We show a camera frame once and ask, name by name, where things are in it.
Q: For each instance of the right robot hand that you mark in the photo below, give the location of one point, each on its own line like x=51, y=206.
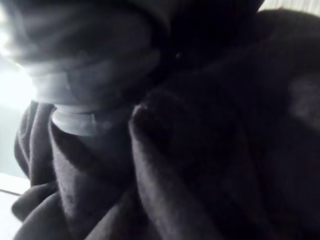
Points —
x=82, y=57

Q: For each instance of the dark fleece garment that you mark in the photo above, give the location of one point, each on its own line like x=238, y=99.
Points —
x=200, y=155

